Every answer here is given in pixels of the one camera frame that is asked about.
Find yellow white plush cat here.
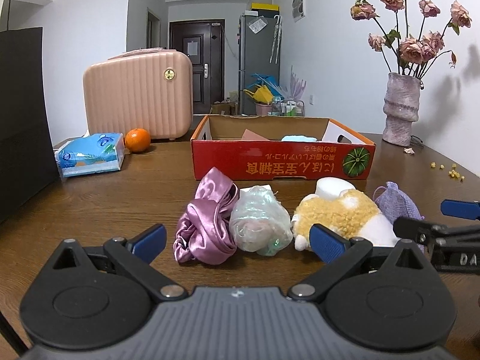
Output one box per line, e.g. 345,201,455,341
291,189,399,251

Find purple knitted pouch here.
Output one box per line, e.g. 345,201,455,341
372,181,425,224

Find white foam cylinder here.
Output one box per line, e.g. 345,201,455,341
315,177,356,200

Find pink satin scrunchie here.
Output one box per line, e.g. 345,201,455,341
173,167,239,265

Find pale green mesh ball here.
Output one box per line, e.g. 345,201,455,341
229,184,293,257

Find light blue plush toy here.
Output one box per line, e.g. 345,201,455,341
281,135,317,143

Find pink layered sponge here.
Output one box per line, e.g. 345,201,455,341
241,129,269,141

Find scattered yellow corn kernels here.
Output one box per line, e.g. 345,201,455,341
430,162,465,182

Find blue tissue pack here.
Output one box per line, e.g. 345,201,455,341
55,133,125,178

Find orange tangerine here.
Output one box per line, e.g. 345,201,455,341
124,128,151,153

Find purple textured vase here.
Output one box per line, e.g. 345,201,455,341
382,72,421,147

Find red cardboard box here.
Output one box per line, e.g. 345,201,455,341
190,115,376,181

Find black paper shopping bag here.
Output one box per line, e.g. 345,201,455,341
0,0,61,224

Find dried pink roses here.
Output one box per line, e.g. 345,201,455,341
350,0,473,80

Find pink ribbed suitcase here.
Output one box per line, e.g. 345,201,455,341
83,48,193,140

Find small cardboard box on floor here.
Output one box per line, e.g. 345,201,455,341
210,102,237,116

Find yellow blue umbrella pile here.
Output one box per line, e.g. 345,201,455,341
243,73,281,105

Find dark brown door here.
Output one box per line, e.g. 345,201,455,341
169,19,225,114

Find grey refrigerator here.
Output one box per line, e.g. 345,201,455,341
238,12,280,116

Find yellow box on fridge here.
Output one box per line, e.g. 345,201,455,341
250,2,280,11

